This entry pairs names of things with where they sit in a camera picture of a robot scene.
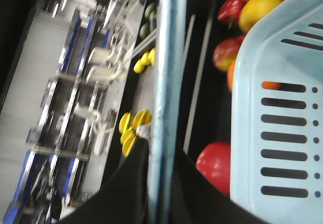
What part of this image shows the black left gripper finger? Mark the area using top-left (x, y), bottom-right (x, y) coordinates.
top-left (59, 139), bottom-right (264, 223)

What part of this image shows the light blue plastic basket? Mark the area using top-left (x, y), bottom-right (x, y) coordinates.
top-left (147, 0), bottom-right (323, 224)

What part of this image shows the yellow starfruit bunch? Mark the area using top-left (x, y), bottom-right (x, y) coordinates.
top-left (119, 109), bottom-right (152, 157)

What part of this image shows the big red apple left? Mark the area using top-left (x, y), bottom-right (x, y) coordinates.
top-left (195, 141), bottom-right (231, 196)

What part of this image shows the metal storage rack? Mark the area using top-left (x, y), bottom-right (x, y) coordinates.
top-left (0, 7), bottom-right (117, 224)

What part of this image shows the black wooden produce stand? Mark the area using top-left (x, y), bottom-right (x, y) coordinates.
top-left (102, 0), bottom-right (242, 185)

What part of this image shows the white office chair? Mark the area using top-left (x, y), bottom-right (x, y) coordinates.
top-left (74, 35), bottom-right (129, 155)

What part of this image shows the yellow lemon pile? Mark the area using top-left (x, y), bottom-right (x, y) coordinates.
top-left (133, 47), bottom-right (156, 74)

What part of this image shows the green avocado pile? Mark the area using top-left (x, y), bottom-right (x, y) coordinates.
top-left (139, 3), bottom-right (157, 40)

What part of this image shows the red yellow apple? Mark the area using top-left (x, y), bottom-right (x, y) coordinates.
top-left (212, 35), bottom-right (245, 73)

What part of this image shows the orange fruit centre left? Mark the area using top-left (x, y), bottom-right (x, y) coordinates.
top-left (227, 60), bottom-right (281, 93)

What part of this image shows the red bell pepper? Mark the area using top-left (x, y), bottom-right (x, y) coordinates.
top-left (218, 0), bottom-right (246, 29)

